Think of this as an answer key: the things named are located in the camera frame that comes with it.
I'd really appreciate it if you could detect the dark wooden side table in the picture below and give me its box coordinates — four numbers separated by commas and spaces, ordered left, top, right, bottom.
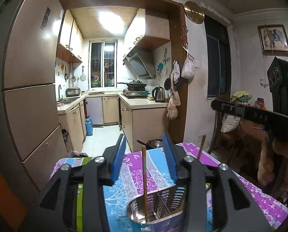
238, 119, 266, 183

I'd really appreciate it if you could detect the kitchen window with bars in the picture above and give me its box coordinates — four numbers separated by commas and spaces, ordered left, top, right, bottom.
89, 41, 117, 89

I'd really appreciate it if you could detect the metal pot behind table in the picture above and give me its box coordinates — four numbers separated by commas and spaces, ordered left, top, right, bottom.
137, 139, 162, 150

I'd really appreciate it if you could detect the round brass wall plate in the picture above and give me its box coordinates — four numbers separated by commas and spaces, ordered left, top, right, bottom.
184, 1, 205, 24

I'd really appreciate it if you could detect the framed elephant picture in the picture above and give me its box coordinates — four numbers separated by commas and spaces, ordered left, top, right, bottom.
258, 24, 288, 57

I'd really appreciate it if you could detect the person's right hand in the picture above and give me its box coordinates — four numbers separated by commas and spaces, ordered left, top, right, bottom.
258, 138, 288, 189

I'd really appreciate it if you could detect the blue gas cylinder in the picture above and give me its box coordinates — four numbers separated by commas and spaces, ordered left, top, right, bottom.
85, 116, 93, 136

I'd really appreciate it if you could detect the stainless electric kettle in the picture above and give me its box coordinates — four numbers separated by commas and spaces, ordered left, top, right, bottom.
151, 86, 165, 103

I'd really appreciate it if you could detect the dark window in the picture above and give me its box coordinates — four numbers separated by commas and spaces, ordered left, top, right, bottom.
204, 15, 231, 98

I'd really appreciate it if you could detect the steel range hood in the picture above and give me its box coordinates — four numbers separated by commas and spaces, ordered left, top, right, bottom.
123, 47, 156, 78

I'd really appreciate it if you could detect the black wok on stove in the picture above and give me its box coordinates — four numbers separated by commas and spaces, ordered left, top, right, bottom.
117, 79, 147, 89

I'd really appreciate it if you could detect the floral striped tablecloth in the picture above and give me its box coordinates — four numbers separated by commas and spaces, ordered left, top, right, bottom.
49, 141, 288, 232

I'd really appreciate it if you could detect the dark wooden chair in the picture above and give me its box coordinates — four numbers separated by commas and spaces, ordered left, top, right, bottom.
207, 110, 239, 165

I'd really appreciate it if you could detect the small toaster oven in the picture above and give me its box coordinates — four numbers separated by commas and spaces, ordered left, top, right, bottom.
65, 87, 81, 97

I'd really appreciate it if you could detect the white hanging plastic bag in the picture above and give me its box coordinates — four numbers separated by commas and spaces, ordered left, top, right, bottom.
181, 56, 195, 79

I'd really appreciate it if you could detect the perforated metal utensil holder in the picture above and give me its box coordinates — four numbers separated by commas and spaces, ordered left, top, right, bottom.
126, 185, 186, 231

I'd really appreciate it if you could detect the beige refrigerator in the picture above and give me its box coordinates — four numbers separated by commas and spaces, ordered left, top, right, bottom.
0, 0, 67, 190

